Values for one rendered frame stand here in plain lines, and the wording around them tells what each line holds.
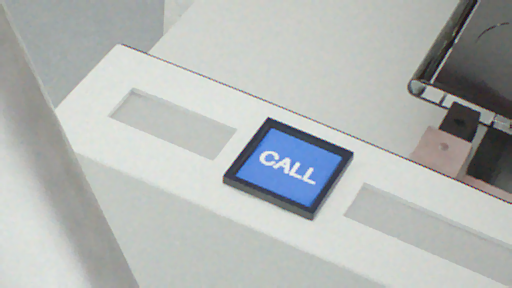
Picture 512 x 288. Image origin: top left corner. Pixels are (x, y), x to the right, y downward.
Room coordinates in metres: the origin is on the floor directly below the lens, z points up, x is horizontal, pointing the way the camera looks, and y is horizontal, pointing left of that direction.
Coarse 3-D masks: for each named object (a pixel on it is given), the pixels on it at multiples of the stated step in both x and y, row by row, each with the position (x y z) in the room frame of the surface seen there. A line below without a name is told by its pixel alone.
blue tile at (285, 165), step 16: (272, 128) 0.54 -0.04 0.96; (272, 144) 0.53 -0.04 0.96; (288, 144) 0.53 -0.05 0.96; (304, 144) 0.53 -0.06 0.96; (256, 160) 0.51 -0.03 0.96; (272, 160) 0.51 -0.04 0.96; (288, 160) 0.51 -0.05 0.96; (304, 160) 0.52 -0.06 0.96; (320, 160) 0.52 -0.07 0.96; (336, 160) 0.52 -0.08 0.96; (240, 176) 0.50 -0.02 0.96; (256, 176) 0.50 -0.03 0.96; (272, 176) 0.50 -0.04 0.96; (288, 176) 0.50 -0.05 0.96; (304, 176) 0.50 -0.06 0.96; (320, 176) 0.50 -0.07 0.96; (288, 192) 0.49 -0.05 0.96; (304, 192) 0.49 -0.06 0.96
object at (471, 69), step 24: (480, 0) 0.77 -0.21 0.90; (504, 0) 0.77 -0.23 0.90; (480, 24) 0.74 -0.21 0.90; (504, 24) 0.74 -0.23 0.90; (456, 48) 0.71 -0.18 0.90; (480, 48) 0.71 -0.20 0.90; (504, 48) 0.71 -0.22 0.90; (456, 72) 0.68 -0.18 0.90; (480, 72) 0.68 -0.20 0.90; (504, 72) 0.69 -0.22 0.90; (480, 96) 0.66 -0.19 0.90; (504, 96) 0.66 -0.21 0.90
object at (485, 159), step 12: (492, 132) 0.67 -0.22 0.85; (480, 144) 0.66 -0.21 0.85; (492, 144) 0.66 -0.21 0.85; (504, 144) 0.66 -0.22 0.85; (480, 156) 0.65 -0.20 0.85; (492, 156) 0.65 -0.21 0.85; (504, 156) 0.67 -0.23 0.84; (468, 168) 0.63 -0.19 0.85; (480, 168) 0.64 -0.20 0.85; (492, 168) 0.64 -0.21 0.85; (480, 180) 0.62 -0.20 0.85; (492, 180) 0.64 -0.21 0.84
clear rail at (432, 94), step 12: (408, 84) 0.66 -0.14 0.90; (420, 84) 0.66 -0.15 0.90; (432, 84) 0.66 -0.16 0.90; (420, 96) 0.66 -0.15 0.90; (432, 96) 0.65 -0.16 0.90; (444, 96) 0.65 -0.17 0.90; (456, 96) 0.65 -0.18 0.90; (444, 108) 0.65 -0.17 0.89; (480, 108) 0.64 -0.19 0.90; (480, 120) 0.64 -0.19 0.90; (492, 120) 0.63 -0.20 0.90; (504, 120) 0.63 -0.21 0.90; (504, 132) 0.63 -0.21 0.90
